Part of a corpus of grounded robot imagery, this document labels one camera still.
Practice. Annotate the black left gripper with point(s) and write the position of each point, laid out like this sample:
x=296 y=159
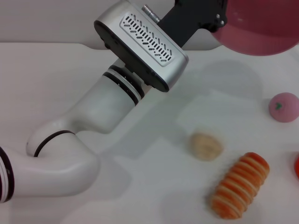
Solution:
x=184 y=21

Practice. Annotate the pink plastic bowl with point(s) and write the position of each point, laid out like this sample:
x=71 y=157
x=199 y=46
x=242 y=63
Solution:
x=261 y=28

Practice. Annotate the beige egg yolk pastry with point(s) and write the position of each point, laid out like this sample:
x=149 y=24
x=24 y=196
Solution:
x=206 y=147

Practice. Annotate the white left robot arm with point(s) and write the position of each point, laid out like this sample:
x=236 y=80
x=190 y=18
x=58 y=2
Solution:
x=60 y=163

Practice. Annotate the pink dome pastry green mark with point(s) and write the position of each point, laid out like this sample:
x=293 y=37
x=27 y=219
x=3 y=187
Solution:
x=286 y=108

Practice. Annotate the silver cylindrical connector plug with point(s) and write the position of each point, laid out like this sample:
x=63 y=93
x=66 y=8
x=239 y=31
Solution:
x=150 y=12

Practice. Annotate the red round object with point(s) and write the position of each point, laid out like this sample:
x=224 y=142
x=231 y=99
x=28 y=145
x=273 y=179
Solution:
x=296 y=165

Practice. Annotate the orange white striped bread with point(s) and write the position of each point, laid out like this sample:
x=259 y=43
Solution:
x=240 y=186

